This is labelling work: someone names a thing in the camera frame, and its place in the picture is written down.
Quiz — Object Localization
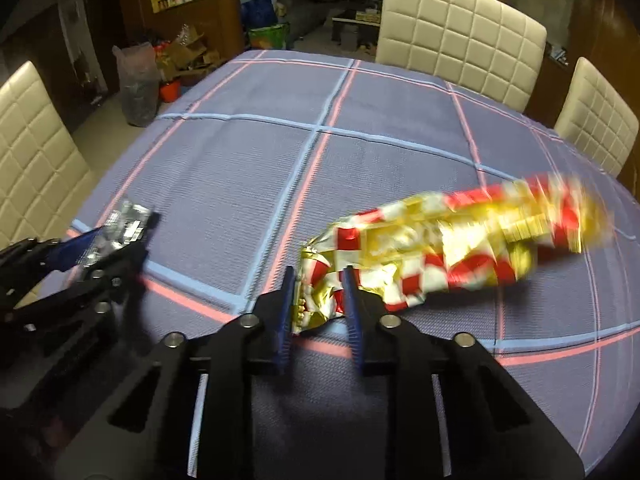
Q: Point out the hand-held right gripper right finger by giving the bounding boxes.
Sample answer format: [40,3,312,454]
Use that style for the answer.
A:
[341,266,586,480]

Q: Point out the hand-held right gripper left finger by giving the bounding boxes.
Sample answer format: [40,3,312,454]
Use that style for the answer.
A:
[50,266,297,480]

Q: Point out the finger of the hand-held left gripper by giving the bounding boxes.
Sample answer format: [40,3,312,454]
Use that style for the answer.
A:
[0,242,151,333]
[0,227,103,288]

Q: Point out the silver wrapper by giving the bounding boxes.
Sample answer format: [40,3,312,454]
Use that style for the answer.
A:
[75,199,162,268]

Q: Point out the red and gold snack bag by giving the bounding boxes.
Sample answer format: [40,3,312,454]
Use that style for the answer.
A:
[290,172,616,336]

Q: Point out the cream quilted chair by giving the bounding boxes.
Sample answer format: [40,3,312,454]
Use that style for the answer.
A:
[0,60,97,251]
[554,56,640,179]
[375,0,548,113]

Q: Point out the grey plastic bag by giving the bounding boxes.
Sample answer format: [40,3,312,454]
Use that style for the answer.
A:
[112,42,162,128]

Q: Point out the pile of cardboard boxes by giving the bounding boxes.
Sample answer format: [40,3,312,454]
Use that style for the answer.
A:
[155,25,222,86]

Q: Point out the wooden cabinet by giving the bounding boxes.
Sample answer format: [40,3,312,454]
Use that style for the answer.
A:
[120,0,247,67]

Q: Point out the green printed bag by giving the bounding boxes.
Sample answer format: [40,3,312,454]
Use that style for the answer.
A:
[248,24,291,52]

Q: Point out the blue bag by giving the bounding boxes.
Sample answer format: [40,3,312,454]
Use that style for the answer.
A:
[241,0,279,28]

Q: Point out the low coffee table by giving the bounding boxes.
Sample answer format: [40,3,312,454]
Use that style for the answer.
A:
[331,4,384,52]

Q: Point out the dark sofa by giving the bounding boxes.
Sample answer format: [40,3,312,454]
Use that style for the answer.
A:
[277,0,347,39]

